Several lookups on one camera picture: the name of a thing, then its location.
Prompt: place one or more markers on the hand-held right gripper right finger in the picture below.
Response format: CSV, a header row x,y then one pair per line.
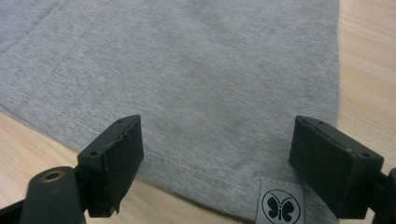
x,y
333,168

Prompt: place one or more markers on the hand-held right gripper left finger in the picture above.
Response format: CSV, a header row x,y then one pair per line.
x,y
113,165

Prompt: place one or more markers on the grey knit garment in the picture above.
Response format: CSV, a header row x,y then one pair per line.
x,y
193,81

